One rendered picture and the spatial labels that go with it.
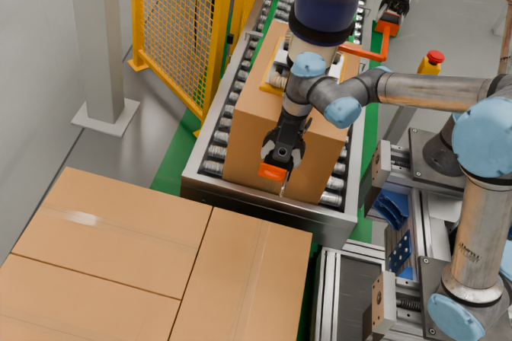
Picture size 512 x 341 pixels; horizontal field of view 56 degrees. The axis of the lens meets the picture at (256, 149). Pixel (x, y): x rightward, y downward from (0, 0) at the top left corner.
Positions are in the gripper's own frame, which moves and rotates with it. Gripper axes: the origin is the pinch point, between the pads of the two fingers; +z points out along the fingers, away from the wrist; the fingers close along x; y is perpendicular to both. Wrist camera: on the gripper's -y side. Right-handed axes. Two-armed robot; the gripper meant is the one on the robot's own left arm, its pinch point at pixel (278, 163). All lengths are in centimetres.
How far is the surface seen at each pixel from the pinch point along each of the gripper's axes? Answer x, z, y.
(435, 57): -47, 4, 82
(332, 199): -26, 53, 38
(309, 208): -17, 47, 24
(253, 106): 14.2, 13.3, 33.7
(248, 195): 7, 48, 23
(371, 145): -52, 108, 134
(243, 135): 15.1, 24.6, 30.0
